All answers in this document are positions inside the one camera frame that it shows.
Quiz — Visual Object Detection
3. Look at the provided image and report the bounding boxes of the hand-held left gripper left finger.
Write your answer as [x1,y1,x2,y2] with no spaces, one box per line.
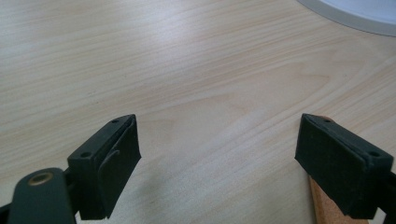
[67,113,142,221]

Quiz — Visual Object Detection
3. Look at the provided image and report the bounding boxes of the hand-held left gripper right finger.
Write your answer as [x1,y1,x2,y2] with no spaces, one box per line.
[294,113,395,220]

